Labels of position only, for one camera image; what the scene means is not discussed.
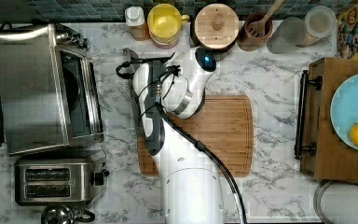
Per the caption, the glass oven door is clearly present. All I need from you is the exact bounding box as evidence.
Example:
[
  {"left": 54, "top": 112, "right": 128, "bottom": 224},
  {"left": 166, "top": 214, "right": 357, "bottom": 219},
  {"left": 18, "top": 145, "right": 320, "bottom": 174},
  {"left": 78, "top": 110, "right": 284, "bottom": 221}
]
[{"left": 122, "top": 47, "right": 144, "bottom": 138}]

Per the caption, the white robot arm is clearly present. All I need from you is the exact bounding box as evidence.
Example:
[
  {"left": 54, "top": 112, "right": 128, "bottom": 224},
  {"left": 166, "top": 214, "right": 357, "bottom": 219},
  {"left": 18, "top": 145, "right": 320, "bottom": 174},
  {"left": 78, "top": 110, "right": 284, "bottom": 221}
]
[{"left": 132, "top": 47, "right": 224, "bottom": 224}]

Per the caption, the black pan inside oven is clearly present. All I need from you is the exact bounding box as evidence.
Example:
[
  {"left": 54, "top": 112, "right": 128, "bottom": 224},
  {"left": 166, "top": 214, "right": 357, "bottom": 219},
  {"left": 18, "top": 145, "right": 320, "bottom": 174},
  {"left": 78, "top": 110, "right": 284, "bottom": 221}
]
[{"left": 62, "top": 63, "right": 80, "bottom": 110}]

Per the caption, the stainless steel toaster oven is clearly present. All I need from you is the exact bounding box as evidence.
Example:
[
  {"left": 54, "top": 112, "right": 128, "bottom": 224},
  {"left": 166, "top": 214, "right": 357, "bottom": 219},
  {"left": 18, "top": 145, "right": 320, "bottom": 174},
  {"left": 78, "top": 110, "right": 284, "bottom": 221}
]
[{"left": 0, "top": 23, "right": 103, "bottom": 156}]

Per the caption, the bamboo cutting board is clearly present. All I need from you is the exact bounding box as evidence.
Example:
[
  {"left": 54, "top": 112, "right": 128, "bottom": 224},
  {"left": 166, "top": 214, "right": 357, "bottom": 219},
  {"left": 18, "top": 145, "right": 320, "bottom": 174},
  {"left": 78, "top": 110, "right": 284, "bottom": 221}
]
[{"left": 136, "top": 94, "right": 255, "bottom": 178}]

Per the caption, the black pot under lid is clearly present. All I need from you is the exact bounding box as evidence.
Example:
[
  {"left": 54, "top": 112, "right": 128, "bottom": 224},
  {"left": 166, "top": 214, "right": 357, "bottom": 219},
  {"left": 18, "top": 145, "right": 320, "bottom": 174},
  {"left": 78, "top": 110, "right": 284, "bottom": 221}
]
[{"left": 190, "top": 19, "right": 240, "bottom": 53}]

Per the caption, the yellow mug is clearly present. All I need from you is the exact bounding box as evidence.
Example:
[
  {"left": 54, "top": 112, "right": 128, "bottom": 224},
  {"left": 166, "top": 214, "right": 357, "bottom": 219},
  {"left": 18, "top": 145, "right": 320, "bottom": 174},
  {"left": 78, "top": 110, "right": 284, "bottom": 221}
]
[{"left": 147, "top": 4, "right": 189, "bottom": 44}]

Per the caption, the round wooden lid with knob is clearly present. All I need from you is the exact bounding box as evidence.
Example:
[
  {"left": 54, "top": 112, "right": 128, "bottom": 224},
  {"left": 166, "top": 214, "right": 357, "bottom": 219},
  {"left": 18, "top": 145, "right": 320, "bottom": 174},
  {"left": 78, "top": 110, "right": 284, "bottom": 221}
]
[{"left": 194, "top": 4, "right": 240, "bottom": 50}]

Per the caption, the white capped bottle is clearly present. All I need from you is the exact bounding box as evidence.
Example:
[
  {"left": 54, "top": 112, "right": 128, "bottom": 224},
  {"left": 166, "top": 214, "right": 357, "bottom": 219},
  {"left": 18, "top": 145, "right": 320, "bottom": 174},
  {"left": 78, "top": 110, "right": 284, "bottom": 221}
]
[{"left": 125, "top": 7, "right": 150, "bottom": 41}]

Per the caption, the brown wooden utensil cup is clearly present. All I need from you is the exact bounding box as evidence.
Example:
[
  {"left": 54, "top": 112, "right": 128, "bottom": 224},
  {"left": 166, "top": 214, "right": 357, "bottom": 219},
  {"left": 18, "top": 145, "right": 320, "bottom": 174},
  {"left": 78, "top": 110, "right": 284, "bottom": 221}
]
[{"left": 237, "top": 13, "right": 272, "bottom": 51}]

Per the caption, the wooden spatula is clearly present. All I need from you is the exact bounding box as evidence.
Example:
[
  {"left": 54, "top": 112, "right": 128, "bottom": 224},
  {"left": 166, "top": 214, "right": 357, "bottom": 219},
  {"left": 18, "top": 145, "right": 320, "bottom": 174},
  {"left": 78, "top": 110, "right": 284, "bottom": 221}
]
[{"left": 249, "top": 0, "right": 284, "bottom": 37}]

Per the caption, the steel kettle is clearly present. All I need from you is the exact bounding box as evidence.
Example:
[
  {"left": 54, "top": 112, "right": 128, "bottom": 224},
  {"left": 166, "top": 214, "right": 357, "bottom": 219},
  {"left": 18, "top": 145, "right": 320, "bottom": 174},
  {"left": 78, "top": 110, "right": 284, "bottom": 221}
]
[{"left": 41, "top": 205, "right": 95, "bottom": 224}]

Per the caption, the round steel sink rim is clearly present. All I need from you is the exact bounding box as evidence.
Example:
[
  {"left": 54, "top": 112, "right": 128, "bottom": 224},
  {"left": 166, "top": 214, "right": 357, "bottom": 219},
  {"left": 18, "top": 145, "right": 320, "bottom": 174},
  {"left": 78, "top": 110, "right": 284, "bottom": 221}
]
[{"left": 313, "top": 180, "right": 334, "bottom": 224}]

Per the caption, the clear container with lid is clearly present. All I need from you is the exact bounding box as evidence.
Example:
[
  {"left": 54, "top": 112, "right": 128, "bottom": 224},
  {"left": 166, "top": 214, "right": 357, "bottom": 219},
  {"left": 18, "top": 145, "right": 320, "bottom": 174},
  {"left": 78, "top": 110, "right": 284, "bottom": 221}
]
[{"left": 298, "top": 6, "right": 337, "bottom": 48}]

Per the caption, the light blue plate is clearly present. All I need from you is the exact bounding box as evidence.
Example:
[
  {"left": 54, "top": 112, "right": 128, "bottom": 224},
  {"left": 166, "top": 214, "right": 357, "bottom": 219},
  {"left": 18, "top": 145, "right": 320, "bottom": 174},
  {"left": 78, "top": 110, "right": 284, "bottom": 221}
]
[{"left": 330, "top": 74, "right": 358, "bottom": 150}]

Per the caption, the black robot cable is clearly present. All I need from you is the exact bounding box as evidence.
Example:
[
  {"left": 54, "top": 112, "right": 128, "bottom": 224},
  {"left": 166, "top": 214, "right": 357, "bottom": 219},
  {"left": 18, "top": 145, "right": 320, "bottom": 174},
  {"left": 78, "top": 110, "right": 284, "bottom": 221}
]
[{"left": 115, "top": 53, "right": 248, "bottom": 224}]

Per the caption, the wooden tray with black handle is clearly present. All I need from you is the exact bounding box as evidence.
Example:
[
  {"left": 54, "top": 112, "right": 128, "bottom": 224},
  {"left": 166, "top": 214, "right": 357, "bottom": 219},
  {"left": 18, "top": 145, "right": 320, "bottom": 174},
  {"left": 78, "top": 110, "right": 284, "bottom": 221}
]
[{"left": 295, "top": 57, "right": 358, "bottom": 182}]

